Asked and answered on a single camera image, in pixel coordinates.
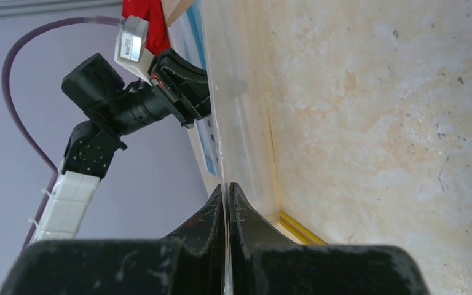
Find brown cardboard backing board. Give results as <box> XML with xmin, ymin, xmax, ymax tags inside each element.
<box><xmin>162</xmin><ymin>1</ymin><xmax>220</xmax><ymax>194</ymax></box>

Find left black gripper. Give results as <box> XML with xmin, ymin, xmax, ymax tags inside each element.
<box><xmin>149</xmin><ymin>48</ymin><xmax>212</xmax><ymax>127</ymax></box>

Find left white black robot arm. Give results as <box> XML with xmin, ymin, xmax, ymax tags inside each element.
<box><xmin>31</xmin><ymin>49</ymin><xmax>211</xmax><ymax>242</ymax></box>

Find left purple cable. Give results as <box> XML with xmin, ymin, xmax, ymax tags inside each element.
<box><xmin>1</xmin><ymin>15</ymin><xmax>124</xmax><ymax>249</ymax></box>

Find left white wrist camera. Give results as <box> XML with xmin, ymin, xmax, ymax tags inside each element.
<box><xmin>114</xmin><ymin>15</ymin><xmax>154</xmax><ymax>85</ymax></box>

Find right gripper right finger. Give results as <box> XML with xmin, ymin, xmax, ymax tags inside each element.
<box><xmin>228</xmin><ymin>183</ymin><xmax>429</xmax><ymax>294</ymax></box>

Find yellow wooden picture frame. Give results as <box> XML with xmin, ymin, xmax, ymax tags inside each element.
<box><xmin>266</xmin><ymin>109</ymin><xmax>327</xmax><ymax>246</ymax></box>

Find building photo print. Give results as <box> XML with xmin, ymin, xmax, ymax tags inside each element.
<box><xmin>164</xmin><ymin>1</ymin><xmax>220</xmax><ymax>192</ymax></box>

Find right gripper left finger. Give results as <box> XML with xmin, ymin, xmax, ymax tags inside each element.
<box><xmin>0</xmin><ymin>187</ymin><xmax>223</xmax><ymax>294</ymax></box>

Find red crumpled cloth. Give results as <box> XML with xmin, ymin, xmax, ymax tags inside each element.
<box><xmin>121</xmin><ymin>0</ymin><xmax>171</xmax><ymax>56</ymax></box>

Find clear acrylic sheet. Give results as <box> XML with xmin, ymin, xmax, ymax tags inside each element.
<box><xmin>199</xmin><ymin>0</ymin><xmax>281</xmax><ymax>295</ymax></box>

